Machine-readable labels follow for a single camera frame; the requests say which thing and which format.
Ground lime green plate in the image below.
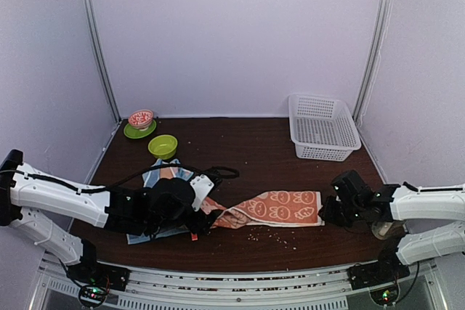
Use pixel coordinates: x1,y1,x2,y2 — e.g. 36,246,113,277
124,120,157,139

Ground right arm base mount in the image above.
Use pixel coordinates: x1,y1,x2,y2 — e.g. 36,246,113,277
347,247,410,307

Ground left aluminium frame post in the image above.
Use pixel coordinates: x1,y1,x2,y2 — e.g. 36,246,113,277
82,0,122,123

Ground aluminium front rail base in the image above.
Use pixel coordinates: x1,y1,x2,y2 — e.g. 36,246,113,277
28,246,448,310

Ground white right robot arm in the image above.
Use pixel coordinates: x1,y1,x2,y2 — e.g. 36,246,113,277
318,180,464,282

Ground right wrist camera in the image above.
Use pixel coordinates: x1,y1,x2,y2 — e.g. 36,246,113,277
331,170,373,203

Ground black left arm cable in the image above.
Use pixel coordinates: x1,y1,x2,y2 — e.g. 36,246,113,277
79,166,240,195

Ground scattered rice crumbs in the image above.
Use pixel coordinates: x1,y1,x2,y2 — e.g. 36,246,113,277
246,225,298,251

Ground red patterned small bowl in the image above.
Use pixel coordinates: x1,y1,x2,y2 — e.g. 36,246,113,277
128,110,154,131

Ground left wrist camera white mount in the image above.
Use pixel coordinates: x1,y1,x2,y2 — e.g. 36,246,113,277
190,174,214,211

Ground lime green bowl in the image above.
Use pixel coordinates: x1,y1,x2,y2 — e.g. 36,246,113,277
147,134,178,160

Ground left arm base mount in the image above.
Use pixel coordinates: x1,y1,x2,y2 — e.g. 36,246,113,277
61,240,130,309

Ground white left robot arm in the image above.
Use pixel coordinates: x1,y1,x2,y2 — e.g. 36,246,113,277
1,150,221,284

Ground blue patchwork towel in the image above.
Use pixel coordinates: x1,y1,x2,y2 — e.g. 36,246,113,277
126,167,193,245

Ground beige ceramic mug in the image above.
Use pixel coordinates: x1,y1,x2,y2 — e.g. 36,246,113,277
371,221,405,240

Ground white plastic basket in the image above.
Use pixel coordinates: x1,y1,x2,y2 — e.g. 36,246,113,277
288,94,361,162

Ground aluminium frame post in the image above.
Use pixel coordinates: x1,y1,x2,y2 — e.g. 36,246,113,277
82,0,122,123
352,0,391,126

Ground orange bunny pattern towel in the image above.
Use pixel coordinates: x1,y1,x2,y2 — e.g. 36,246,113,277
201,190,324,229

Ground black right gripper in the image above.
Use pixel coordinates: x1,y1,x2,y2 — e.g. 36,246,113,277
318,195,363,228

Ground right aluminium frame post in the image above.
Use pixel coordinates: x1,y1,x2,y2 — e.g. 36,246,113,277
352,0,391,126

